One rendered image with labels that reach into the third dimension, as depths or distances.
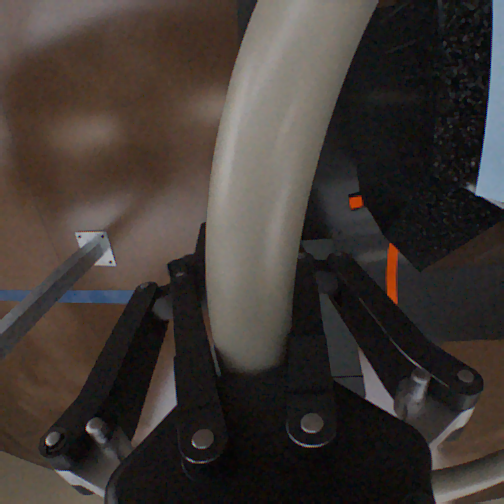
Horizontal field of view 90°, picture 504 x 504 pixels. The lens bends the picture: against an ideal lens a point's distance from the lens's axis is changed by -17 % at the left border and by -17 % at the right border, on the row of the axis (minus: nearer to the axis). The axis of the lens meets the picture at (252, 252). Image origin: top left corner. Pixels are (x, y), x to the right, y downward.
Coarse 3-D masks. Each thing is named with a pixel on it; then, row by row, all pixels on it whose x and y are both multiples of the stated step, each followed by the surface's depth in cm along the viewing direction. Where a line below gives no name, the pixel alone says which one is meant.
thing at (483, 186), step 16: (496, 0) 23; (496, 16) 24; (496, 32) 25; (496, 48) 26; (496, 64) 27; (496, 80) 27; (496, 96) 28; (496, 112) 29; (496, 128) 30; (496, 144) 30; (496, 160) 31; (480, 176) 34; (496, 176) 32; (480, 192) 34; (496, 192) 32
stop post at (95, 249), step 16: (80, 240) 148; (96, 240) 146; (80, 256) 134; (96, 256) 145; (112, 256) 150; (64, 272) 122; (80, 272) 132; (48, 288) 111; (64, 288) 121; (32, 304) 102; (48, 304) 111; (0, 320) 93; (16, 320) 94; (32, 320) 102; (0, 336) 86; (16, 336) 93; (0, 352) 85
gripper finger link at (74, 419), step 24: (144, 288) 15; (144, 312) 13; (120, 336) 11; (144, 336) 12; (96, 360) 10; (120, 360) 10; (144, 360) 12; (96, 384) 9; (120, 384) 10; (144, 384) 11; (72, 408) 8; (96, 408) 8; (120, 408) 9; (48, 432) 7; (72, 432) 7; (48, 456) 7; (72, 456) 7
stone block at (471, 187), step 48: (384, 0) 47; (432, 0) 30; (480, 0) 25; (384, 48) 52; (432, 48) 33; (480, 48) 27; (384, 96) 57; (432, 96) 35; (480, 96) 30; (384, 144) 61; (432, 144) 38; (480, 144) 32; (384, 192) 64; (432, 192) 42; (432, 240) 52; (480, 240) 42
